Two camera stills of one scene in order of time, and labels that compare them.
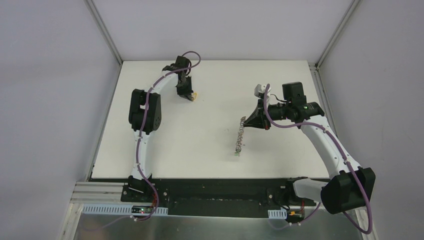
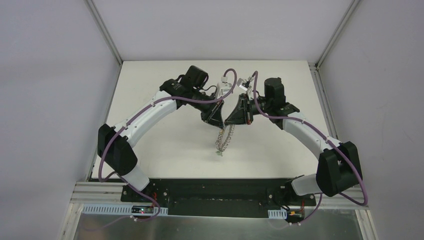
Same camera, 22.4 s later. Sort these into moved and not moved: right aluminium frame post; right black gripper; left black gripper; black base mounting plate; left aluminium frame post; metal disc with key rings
Moved: left black gripper; metal disc with key rings; right black gripper
Not moved: black base mounting plate; left aluminium frame post; right aluminium frame post
